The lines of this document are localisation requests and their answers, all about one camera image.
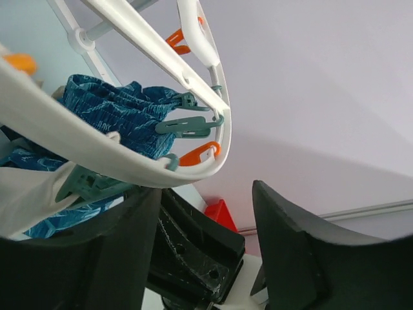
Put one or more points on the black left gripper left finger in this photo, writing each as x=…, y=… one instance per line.
x=102, y=263

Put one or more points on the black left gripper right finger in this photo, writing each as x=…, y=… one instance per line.
x=310, y=263

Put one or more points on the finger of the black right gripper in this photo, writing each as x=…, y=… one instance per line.
x=195, y=261

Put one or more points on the teal clothes peg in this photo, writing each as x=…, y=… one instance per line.
x=90, y=187
x=192, y=127
x=188, y=102

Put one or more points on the orange clothes peg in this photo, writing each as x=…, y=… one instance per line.
x=174, y=40
x=194, y=156
x=22, y=62

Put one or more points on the white sock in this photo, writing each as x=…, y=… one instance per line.
x=29, y=196

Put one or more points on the white round clip hanger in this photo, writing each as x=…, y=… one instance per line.
x=35, y=115

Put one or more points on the red plastic tray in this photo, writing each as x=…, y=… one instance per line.
x=220, y=213

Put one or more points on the blue patterned cloth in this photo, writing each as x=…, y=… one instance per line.
x=130, y=110

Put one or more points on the grey drying rack frame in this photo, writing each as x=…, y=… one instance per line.
x=83, y=41

